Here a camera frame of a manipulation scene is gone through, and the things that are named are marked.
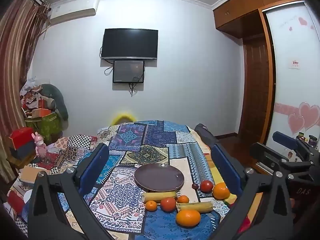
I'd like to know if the brown wooden door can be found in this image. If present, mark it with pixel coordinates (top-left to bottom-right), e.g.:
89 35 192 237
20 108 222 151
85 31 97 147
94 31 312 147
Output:
237 36 273 143

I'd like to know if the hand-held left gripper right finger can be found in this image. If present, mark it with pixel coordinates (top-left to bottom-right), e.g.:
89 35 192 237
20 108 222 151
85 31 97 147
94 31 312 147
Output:
211 144 294 240

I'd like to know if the striped brown curtain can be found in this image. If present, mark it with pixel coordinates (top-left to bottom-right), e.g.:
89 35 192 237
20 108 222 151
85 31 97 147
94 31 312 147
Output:
0 0 52 183

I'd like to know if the dark cushion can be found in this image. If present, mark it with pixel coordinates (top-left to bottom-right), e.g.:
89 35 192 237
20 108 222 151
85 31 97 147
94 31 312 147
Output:
194 123 218 148

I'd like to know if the yellow corn cob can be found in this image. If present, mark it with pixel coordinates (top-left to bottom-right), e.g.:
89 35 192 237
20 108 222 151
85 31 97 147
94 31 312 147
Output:
141 191 178 203
176 201 214 214

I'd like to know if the white air conditioner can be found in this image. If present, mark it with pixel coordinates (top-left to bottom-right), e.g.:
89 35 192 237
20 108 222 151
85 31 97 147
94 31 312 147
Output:
49 0 100 26

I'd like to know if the red tomato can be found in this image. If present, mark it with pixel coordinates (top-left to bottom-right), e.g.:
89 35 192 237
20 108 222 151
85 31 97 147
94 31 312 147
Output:
200 180 214 193
160 197 177 212

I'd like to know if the pink toy figure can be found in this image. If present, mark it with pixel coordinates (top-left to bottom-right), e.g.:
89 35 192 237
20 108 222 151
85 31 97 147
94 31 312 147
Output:
31 131 48 159

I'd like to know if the white sliding door with hearts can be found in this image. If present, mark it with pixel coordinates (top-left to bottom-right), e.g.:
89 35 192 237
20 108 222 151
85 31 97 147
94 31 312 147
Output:
264 1 320 157

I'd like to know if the large orange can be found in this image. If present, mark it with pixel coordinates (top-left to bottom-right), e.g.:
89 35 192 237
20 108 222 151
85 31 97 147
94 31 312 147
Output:
212 183 231 200
176 210 201 227

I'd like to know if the black wall television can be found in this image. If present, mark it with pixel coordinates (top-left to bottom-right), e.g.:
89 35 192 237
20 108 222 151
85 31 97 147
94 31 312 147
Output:
101 28 159 61

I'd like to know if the green patterned box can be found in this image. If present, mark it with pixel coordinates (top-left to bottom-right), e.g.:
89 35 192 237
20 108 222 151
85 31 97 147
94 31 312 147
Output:
25 111 62 142

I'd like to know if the grey green pillow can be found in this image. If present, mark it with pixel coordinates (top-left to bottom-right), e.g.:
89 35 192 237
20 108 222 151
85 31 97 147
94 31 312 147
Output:
41 83 69 121

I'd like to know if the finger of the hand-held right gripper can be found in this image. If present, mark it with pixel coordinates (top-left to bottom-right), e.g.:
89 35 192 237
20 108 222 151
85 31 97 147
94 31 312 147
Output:
272 131 320 160
250 142 314 178

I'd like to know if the patchwork patterned blanket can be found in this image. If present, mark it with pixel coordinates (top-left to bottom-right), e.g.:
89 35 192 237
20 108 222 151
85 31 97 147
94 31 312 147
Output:
5 120 240 240

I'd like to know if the cardboard box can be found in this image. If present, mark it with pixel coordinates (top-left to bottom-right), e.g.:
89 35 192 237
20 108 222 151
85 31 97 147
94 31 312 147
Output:
18 165 51 183

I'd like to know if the wooden wardrobe cabinet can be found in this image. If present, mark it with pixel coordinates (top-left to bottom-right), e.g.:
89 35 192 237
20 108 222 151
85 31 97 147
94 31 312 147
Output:
213 0 305 39

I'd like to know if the dark purple plate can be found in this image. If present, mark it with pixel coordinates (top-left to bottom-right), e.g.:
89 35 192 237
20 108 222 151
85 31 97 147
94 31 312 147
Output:
134 164 185 192

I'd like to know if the green box with clutter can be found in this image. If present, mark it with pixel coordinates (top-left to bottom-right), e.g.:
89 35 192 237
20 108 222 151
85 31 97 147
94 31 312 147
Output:
20 77 56 114

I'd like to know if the yellow plush ring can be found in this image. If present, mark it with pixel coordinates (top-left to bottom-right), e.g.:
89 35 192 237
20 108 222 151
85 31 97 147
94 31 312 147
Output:
111 112 137 126

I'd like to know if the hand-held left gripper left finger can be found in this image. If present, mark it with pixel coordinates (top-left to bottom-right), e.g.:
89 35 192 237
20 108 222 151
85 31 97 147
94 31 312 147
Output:
27 143 118 240

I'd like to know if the small black monitor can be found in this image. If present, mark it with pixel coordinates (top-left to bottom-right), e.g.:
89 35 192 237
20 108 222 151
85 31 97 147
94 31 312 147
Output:
112 60 145 83

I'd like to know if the red box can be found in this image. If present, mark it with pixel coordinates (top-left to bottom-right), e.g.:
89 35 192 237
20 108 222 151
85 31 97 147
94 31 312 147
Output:
9 127 35 150

